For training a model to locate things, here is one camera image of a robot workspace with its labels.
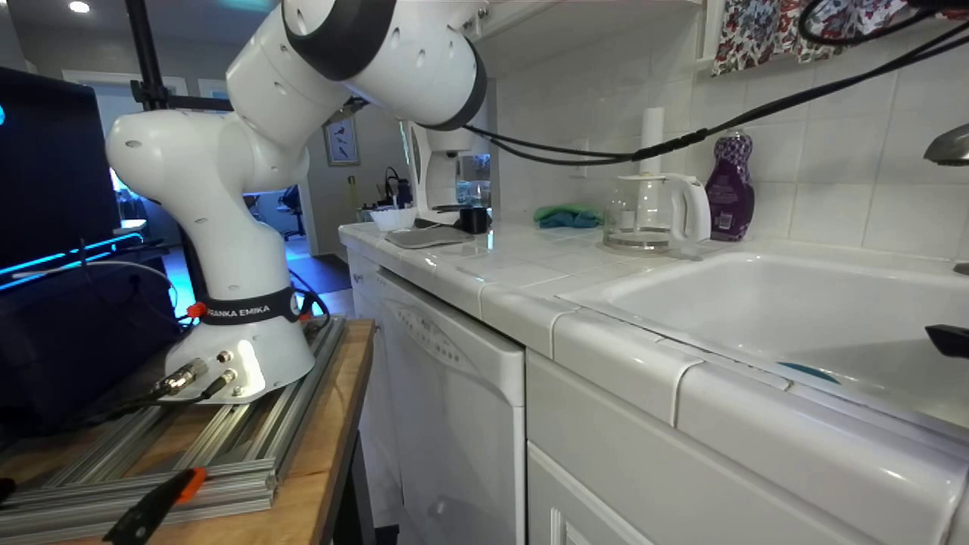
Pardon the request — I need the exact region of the white sink cabinet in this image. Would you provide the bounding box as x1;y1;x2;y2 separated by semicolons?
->
523;351;861;545

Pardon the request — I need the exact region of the clear water bottle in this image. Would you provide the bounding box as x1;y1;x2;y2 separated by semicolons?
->
451;148;497;235

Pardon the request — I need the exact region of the black camera stand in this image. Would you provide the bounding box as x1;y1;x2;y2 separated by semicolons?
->
122;0;236;116

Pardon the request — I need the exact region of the dark blue bag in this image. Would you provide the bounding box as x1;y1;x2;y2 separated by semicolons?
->
0;255;184;437

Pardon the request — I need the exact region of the wooden table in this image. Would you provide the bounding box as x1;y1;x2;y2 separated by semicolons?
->
0;318;378;545

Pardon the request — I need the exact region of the teal cloth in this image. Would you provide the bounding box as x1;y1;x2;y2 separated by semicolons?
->
530;202;605;232

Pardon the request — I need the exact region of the black orange clamp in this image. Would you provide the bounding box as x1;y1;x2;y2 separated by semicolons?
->
102;467;211;545

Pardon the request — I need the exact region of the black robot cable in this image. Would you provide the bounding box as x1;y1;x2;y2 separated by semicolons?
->
457;0;969;169

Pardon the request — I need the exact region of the framed wall picture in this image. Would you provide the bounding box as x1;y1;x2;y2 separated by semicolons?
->
318;112;364;169

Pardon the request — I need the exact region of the small white bowl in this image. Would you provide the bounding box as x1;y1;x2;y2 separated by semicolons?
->
365;205;420;235

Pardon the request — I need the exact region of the floral window curtain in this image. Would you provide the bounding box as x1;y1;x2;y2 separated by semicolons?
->
707;0;969;79

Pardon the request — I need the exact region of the teal item in sink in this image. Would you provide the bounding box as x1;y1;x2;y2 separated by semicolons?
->
774;358;843;386

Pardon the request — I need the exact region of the white upper cabinet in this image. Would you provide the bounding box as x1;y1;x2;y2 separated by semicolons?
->
472;0;707;76

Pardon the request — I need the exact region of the white dishwasher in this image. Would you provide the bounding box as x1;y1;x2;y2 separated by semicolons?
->
344;266;528;545

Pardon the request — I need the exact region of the white paper towel roll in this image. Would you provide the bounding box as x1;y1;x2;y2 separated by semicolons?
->
637;102;670;179

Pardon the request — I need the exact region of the purple dish soap bottle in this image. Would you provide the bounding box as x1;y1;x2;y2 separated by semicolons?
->
702;128;761;246

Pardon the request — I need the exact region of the dark computer monitor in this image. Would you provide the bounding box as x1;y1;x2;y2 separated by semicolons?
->
0;64;124;268

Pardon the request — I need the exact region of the grey counter mat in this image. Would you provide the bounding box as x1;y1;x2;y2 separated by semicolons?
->
380;224;479;255

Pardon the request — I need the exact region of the white kitchen sink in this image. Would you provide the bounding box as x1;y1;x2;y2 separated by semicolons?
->
557;249;969;449

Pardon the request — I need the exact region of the glass coffee carafe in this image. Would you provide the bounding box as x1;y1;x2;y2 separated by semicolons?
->
602;171;714;255

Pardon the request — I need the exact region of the aluminium frame base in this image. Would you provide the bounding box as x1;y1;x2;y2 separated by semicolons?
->
0;321;344;538

